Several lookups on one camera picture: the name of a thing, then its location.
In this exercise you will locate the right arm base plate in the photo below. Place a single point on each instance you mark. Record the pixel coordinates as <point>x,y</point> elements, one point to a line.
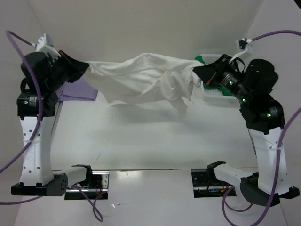
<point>202,188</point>

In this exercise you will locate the white t shirt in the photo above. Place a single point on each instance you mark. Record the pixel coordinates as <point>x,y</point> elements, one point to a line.
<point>146,78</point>

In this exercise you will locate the purple t shirt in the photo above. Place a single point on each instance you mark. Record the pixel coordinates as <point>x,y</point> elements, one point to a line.
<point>79,90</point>

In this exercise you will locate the white plastic basket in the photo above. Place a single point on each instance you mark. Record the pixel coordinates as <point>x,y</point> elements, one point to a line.
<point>220,100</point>

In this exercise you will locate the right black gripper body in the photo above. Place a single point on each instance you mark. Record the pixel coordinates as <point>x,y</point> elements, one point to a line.
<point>226,75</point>

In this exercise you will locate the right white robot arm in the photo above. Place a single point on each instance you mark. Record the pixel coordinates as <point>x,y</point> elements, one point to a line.
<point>265,121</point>

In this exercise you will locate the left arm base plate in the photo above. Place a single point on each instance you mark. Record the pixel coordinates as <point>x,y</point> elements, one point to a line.
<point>96,188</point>

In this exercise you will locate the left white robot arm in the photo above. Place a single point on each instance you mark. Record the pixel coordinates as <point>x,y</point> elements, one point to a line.
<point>46,70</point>

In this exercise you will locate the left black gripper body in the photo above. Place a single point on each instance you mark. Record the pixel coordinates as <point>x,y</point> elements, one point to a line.
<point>60,67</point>

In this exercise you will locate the green t shirt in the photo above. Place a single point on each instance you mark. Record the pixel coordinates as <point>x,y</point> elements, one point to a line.
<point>208,59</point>

